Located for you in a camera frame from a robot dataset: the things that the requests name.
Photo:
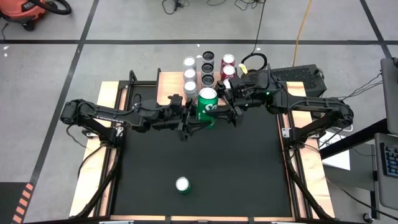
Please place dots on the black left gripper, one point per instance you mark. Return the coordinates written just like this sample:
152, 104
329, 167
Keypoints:
183, 121

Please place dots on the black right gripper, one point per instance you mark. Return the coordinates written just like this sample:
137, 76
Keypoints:
245, 93

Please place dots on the green Sprite can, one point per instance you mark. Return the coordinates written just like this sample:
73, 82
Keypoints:
183, 185
206, 105

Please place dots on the red cola can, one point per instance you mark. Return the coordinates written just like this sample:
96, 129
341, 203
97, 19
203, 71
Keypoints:
229, 71
228, 59
227, 83

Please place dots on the white Celsius can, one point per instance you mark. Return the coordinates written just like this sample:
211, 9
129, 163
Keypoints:
207, 68
207, 80
208, 57

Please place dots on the silver and pink seltzer can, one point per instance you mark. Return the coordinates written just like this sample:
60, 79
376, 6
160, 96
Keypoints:
189, 62
189, 74
190, 87

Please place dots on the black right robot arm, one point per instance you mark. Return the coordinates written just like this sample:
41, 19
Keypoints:
311, 102

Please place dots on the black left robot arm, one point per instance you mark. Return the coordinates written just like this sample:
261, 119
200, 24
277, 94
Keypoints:
102, 113

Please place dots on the wooden shelf with black legs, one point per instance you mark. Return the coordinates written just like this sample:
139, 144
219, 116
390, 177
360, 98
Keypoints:
168, 87

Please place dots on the yellow tape tag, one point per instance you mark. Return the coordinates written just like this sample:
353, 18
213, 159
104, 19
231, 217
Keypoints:
243, 69

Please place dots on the black table mat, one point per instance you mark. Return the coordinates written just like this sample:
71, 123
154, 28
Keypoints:
202, 161

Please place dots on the white paper sheet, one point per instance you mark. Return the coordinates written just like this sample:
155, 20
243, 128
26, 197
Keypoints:
340, 160

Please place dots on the black diagonal beam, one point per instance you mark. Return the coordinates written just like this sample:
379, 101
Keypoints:
373, 130

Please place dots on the grey monitor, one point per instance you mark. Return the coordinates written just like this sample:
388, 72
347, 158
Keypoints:
390, 93

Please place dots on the dark keyboard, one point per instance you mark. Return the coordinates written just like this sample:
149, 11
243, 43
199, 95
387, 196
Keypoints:
390, 160

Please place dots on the black caster wheel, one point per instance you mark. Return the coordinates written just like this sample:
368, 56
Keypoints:
367, 217

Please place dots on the grey equipment cart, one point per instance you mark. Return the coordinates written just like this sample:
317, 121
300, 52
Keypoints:
385, 193

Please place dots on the black orange-striped floor mat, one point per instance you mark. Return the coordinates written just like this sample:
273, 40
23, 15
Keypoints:
9, 202

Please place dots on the orange shop vacuum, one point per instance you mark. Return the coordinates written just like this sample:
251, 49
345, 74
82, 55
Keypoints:
21, 9

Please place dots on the black aluminium table frame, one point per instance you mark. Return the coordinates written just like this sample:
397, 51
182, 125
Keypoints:
281, 84

